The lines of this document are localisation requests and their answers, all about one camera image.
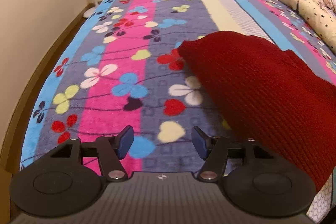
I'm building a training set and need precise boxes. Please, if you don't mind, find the red knit sweater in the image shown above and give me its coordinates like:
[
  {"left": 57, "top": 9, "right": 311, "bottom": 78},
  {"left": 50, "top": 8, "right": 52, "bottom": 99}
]
[{"left": 178, "top": 31, "right": 335, "bottom": 190}]

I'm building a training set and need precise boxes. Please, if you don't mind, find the colourful floral bed blanket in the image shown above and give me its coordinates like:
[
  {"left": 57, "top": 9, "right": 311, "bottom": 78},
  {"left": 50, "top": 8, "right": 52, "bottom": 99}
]
[{"left": 19, "top": 0, "right": 336, "bottom": 223}]

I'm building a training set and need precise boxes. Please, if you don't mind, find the cream star-print duvet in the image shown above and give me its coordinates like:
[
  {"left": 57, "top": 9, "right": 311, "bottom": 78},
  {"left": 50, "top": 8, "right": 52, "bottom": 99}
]
[{"left": 261, "top": 0, "right": 336, "bottom": 54}]

